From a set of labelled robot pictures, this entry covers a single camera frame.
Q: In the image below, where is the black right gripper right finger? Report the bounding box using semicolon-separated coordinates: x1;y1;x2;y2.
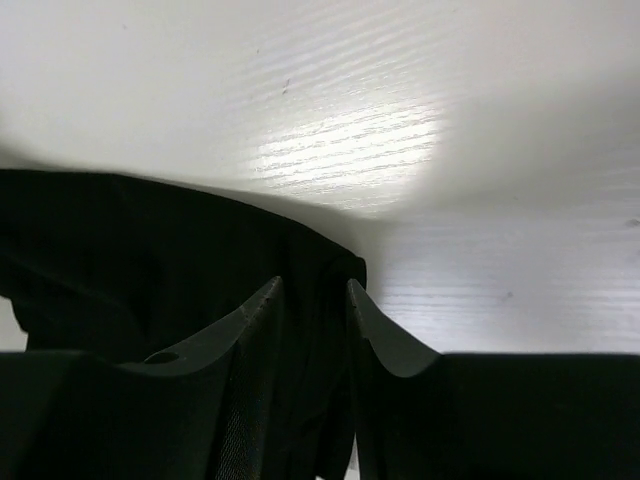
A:
347;281;639;479

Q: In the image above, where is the black skirt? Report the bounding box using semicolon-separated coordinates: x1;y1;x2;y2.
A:
1;170;367;479

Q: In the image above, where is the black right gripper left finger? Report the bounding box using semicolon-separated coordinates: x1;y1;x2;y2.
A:
1;278;283;479

